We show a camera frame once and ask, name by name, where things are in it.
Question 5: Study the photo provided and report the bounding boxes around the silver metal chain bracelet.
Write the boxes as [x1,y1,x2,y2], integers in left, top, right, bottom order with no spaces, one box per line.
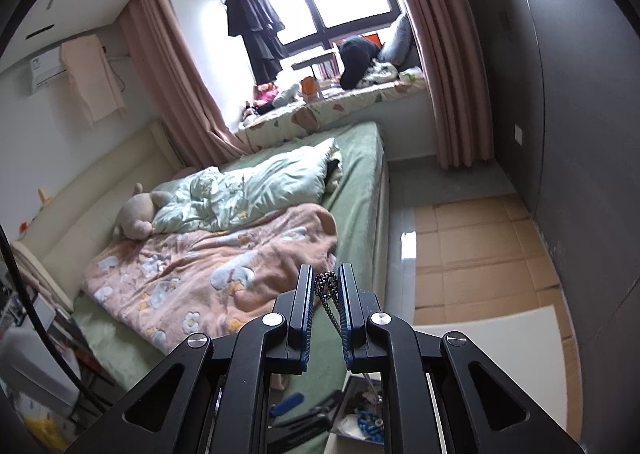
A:
[313,270,346,335]

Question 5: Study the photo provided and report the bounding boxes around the black open jewelry box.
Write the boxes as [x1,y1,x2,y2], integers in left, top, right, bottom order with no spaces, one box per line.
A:
[324,372,384,454]

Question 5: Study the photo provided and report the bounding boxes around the white low table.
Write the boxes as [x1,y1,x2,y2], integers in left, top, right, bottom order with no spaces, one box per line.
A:
[324,303,570,454]

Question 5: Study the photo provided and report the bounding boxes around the pink fleece blanket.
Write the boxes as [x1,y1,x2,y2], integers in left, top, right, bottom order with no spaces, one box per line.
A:
[82,204,337,353]

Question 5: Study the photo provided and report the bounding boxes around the beige plush bear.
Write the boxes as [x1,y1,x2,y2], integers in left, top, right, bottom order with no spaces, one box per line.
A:
[112,183,171,241]

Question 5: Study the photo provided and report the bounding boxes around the cream bed headboard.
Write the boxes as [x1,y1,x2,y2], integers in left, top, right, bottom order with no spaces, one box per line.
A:
[12,121,183,312]

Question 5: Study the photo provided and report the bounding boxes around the green bed sheet mattress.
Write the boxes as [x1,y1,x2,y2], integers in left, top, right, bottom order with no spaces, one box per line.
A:
[71,120,390,454]

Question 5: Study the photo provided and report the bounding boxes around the light green quilt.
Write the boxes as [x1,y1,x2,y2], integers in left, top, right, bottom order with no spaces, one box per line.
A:
[152,138,342,234]

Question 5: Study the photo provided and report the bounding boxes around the left pink curtain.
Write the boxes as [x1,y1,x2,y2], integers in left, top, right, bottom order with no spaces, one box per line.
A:
[117,0,250,168]

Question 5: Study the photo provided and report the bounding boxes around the patterned window seat cushion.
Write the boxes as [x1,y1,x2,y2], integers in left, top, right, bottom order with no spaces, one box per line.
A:
[235,77,431,152]

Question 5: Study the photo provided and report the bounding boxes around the white air conditioner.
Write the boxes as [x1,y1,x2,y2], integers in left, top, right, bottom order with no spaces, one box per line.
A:
[29,46,66,94]

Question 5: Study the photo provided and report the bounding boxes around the dark hanging clothes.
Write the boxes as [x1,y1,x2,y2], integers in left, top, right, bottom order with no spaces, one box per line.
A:
[226,0,288,85]

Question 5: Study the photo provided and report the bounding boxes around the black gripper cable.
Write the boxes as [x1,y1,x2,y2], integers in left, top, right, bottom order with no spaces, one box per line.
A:
[0,223,109,415]

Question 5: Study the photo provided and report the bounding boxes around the white wall socket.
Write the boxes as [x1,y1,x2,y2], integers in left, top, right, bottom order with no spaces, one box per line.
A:
[514,124,523,146]

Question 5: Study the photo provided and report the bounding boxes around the beige towel on wall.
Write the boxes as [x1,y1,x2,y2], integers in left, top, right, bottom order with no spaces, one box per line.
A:
[61,34,126,126]

